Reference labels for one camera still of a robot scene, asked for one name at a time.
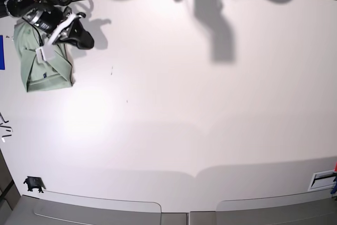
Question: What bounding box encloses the blue panel at edge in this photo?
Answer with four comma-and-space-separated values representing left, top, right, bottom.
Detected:
0, 35, 5, 70

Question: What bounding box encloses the black clamp on table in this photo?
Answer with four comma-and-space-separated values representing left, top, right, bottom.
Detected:
24, 177, 45, 193

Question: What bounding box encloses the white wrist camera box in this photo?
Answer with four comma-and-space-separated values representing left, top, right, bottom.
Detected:
35, 45, 56, 63

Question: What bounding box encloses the light green T-shirt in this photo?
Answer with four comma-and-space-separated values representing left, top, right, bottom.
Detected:
13, 22, 73, 92

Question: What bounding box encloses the black hex key set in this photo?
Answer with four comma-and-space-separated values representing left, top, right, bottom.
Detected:
0, 114, 13, 143

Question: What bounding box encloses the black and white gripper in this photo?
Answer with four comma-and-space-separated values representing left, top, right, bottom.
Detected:
47, 7, 94, 50

